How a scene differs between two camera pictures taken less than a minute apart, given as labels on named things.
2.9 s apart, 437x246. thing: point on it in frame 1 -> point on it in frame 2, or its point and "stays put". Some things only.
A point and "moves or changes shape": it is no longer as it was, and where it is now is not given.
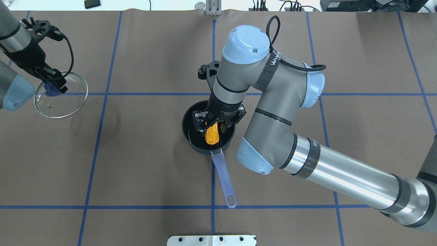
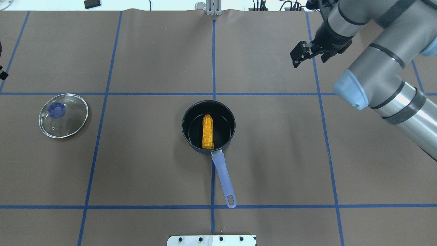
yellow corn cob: (212, 134) moves or changes shape
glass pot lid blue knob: (50, 100) -> (62, 115)
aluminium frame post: (213, 7) stays put
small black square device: (90, 3) stays put
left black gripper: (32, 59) -> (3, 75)
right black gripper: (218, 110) -> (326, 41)
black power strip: (286, 9) stays put
